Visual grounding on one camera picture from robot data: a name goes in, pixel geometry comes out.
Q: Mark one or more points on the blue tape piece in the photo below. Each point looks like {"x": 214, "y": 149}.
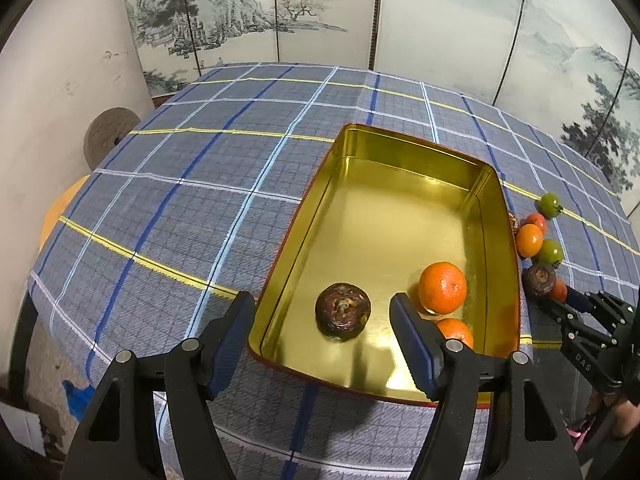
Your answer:
{"x": 75, "y": 400}

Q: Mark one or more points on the red and gold tin box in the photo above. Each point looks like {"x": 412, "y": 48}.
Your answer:
{"x": 390, "y": 200}

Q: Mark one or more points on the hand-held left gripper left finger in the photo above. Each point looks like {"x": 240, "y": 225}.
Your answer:
{"x": 227, "y": 345}

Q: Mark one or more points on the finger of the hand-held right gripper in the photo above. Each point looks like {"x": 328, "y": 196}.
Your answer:
{"x": 580, "y": 300}
{"x": 560, "y": 311}

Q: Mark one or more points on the round brown wooden disc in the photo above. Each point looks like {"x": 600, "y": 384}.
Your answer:
{"x": 110, "y": 135}

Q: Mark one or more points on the white cardboard piece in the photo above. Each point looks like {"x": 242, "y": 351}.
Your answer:
{"x": 20, "y": 427}

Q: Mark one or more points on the blue plaid tablecloth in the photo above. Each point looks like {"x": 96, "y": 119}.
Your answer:
{"x": 175, "y": 185}

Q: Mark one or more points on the orange round object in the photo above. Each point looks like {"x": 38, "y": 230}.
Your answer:
{"x": 60, "y": 210}

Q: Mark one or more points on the painted folding screen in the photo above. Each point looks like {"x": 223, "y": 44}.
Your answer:
{"x": 450, "y": 20}

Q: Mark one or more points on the green tomato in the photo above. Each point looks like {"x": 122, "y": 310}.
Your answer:
{"x": 550, "y": 204}
{"x": 550, "y": 252}

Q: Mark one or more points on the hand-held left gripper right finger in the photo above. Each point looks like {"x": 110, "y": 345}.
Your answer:
{"x": 415, "y": 350}

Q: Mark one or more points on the brown water chestnut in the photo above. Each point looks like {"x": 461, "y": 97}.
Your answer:
{"x": 514, "y": 222}
{"x": 343, "y": 308}
{"x": 539, "y": 279}

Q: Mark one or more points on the black table leg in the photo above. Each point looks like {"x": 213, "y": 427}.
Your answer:
{"x": 22, "y": 350}

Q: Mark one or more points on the red tomato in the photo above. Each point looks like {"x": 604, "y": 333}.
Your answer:
{"x": 537, "y": 220}
{"x": 558, "y": 290}

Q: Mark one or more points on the orange tangerine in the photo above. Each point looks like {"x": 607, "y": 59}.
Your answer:
{"x": 442, "y": 287}
{"x": 457, "y": 331}
{"x": 529, "y": 240}

